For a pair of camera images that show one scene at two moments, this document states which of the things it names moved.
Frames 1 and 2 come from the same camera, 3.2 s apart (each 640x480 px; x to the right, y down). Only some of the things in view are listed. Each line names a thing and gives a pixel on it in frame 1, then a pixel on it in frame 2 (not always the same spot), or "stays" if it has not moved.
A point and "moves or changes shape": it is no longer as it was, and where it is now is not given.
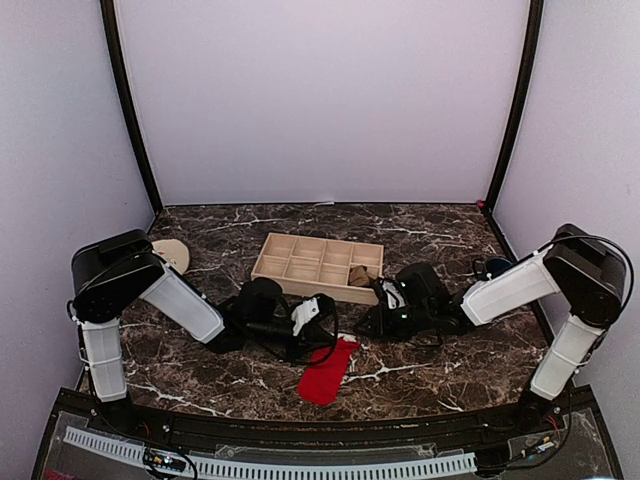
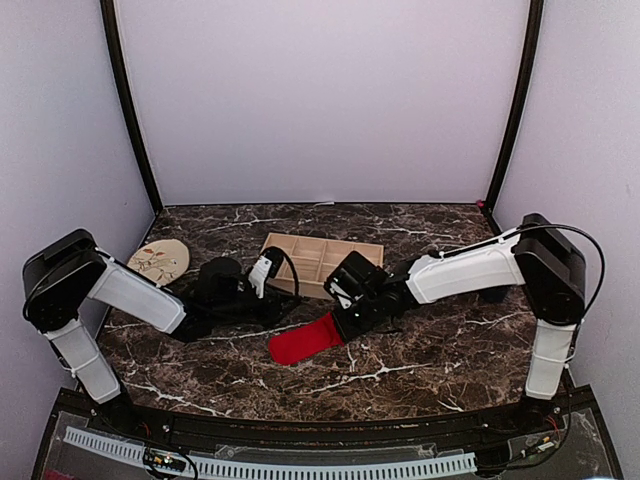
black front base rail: [338, 434] stays
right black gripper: [380, 328] -> [347, 331]
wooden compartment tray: [316, 266] stays
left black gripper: [312, 337] -> [274, 300]
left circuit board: [164, 459] stays
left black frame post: [112, 34] stays
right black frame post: [532, 59] stays
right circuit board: [545, 445] stays
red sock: [319, 381] moves or changes shape
